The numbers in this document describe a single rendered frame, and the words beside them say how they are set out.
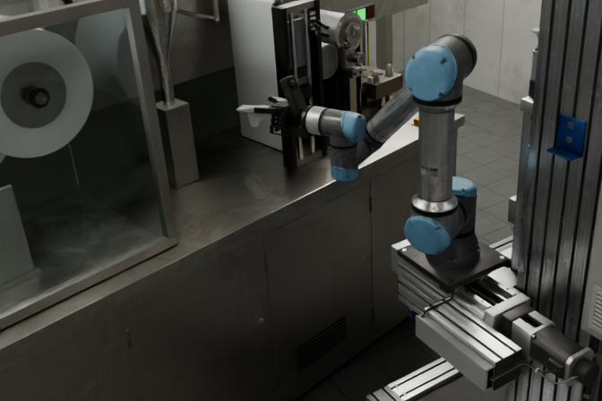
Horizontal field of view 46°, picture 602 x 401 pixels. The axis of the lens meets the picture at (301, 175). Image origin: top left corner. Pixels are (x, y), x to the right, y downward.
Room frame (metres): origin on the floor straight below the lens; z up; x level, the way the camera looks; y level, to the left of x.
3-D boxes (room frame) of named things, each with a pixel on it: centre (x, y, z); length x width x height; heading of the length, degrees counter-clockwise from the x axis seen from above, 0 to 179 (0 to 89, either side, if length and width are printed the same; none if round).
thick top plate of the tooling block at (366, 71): (2.74, -0.23, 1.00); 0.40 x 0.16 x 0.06; 42
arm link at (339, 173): (1.73, -0.13, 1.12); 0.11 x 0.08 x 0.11; 145
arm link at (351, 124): (1.72, -0.12, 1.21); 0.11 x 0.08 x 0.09; 55
